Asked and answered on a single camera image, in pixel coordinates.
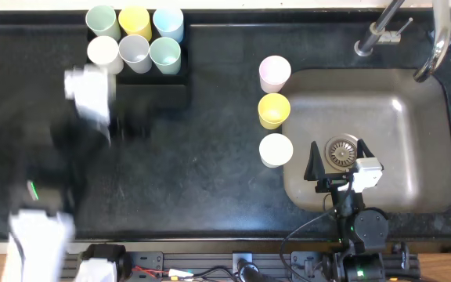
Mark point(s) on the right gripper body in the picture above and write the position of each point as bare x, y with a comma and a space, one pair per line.
327, 182

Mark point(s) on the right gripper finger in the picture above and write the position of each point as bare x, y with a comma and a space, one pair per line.
314, 166
364, 149

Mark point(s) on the white cup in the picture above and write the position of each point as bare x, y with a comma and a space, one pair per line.
102, 51
275, 149

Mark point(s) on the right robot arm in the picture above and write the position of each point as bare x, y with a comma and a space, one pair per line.
370, 227

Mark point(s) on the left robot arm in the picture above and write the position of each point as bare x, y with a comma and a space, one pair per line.
37, 235

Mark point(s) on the steel sink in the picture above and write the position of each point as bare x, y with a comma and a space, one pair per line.
386, 117

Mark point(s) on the yellow cup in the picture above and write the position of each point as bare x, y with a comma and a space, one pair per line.
133, 19
273, 109

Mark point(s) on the pink cup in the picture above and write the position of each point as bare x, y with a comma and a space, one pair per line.
274, 70

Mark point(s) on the steel tap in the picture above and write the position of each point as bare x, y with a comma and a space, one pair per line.
366, 43

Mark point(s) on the black tray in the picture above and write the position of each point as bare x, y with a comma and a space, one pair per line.
151, 96

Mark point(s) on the green cup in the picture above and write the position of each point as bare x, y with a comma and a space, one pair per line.
102, 19
164, 53

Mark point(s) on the blue cup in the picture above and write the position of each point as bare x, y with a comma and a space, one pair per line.
167, 21

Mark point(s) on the grey cup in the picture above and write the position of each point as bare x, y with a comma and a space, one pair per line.
134, 51

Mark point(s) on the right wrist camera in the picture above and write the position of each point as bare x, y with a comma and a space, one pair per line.
366, 174

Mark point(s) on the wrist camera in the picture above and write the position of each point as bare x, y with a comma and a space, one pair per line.
366, 174
90, 94

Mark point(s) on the mounting rail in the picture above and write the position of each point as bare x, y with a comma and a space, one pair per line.
210, 263

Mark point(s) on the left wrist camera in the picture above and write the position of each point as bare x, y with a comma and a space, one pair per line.
90, 94

